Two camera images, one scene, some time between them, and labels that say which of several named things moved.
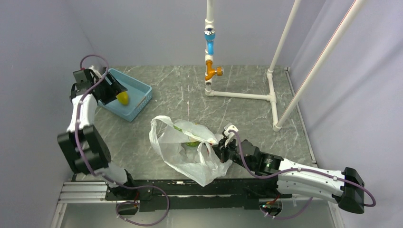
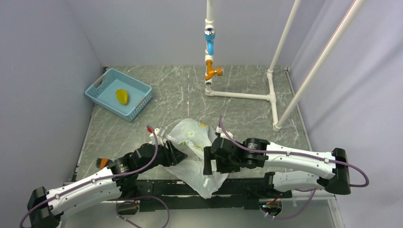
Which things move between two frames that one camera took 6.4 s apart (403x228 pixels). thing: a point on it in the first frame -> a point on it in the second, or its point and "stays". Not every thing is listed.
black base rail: (175, 195) stays
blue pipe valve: (209, 35) stays
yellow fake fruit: (122, 98) stays
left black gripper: (114, 89) -> (173, 156)
